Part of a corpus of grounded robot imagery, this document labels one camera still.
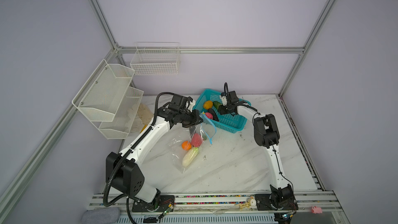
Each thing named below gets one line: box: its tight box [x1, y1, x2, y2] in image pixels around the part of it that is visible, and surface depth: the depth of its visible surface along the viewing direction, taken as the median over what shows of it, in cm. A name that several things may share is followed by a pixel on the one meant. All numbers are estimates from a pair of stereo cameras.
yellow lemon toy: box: [203, 100, 213, 110], surface depth 111 cm
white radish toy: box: [182, 147, 199, 167], surface depth 86 cm
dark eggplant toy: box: [207, 107, 219, 122], surface depth 106 cm
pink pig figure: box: [310, 205, 323, 215], surface depth 72 cm
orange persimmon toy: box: [181, 140, 192, 151], surface depth 91 cm
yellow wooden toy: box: [234, 195, 257, 211], surface depth 74 cm
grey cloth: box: [80, 207, 121, 224], surface depth 70 cm
